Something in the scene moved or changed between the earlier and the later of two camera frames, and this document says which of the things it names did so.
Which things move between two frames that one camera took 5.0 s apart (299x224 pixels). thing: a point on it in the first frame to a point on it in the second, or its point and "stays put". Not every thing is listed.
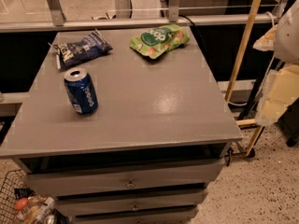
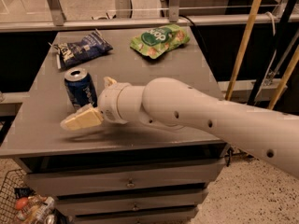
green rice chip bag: (156, 41) stays put
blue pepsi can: (81, 91) stays put
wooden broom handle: (249, 122) stays put
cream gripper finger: (267, 41) to (108, 81)
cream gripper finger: (281, 88) to (85, 118)
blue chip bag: (68, 53) stays put
